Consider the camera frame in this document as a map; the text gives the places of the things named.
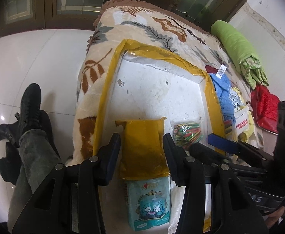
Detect black boot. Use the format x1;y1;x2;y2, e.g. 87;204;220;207
0;83;53;147

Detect white foam tray yellow tape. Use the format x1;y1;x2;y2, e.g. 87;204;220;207
93;45;225;233

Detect bag of colourful sticks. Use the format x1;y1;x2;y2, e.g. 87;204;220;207
173;123;203;150

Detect yellow microfiber cloth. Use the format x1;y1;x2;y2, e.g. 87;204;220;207
229;87;255;143

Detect white sachet red text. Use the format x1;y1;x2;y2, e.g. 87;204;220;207
235;106;249;136

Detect red small packet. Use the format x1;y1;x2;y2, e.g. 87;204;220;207
205;65;218;74

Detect leaf-patterned beige blanket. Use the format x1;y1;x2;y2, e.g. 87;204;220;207
71;0;251;164

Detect blue microfiber cloth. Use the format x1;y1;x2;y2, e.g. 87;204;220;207
209;74;235;121

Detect cartoon tissue pack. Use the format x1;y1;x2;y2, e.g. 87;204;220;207
125;177;171;231

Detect yellow foil sachet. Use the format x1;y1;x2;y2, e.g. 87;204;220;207
115;117;169;181

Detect green folded quilt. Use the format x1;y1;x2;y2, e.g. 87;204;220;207
211;20;269;89

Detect operator leg grey jeans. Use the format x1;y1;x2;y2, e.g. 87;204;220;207
7;129;61;232

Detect operator right hand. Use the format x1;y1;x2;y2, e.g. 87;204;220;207
265;206;285;229

